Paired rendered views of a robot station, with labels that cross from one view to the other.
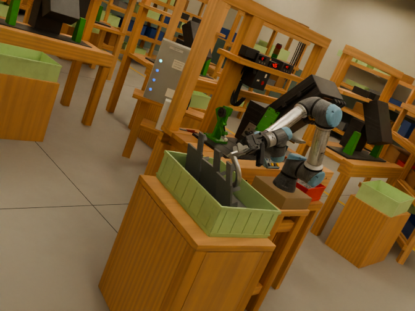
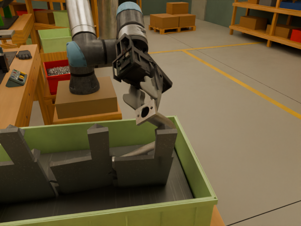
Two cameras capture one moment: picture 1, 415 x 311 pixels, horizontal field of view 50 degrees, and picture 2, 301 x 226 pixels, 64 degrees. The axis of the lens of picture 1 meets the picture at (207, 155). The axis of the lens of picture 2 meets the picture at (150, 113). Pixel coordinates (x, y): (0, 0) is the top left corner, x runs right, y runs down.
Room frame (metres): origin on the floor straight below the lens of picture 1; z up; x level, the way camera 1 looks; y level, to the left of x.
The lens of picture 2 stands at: (1.89, 0.28, 1.43)
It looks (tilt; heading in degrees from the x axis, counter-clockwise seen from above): 29 degrees down; 301
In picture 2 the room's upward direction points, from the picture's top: straight up
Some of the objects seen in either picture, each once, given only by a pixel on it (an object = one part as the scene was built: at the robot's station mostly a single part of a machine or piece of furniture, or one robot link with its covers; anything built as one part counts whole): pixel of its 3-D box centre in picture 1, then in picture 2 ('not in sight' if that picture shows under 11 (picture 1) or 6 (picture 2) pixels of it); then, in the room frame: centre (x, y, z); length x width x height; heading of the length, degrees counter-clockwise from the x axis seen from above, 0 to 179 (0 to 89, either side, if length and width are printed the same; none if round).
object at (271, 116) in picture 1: (269, 121); not in sight; (3.46, -0.35, 1.17); 0.13 x 0.12 x 0.20; 140
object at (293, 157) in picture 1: (294, 164); (81, 56); (2.76, -0.53, 1.10); 0.13 x 0.12 x 0.14; 49
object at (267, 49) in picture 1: (252, 64); not in sight; (9.49, -0.15, 1.14); 2.45 x 0.55 x 2.28; 140
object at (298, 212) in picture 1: (276, 200); (87, 106); (2.76, -0.53, 0.83); 0.32 x 0.32 x 0.04; 46
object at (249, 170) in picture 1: (277, 174); (21, 82); (3.38, -0.56, 0.82); 1.50 x 0.14 x 0.15; 140
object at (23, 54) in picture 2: not in sight; (23, 54); (3.65, -0.79, 0.91); 0.20 x 0.11 x 0.03; 149
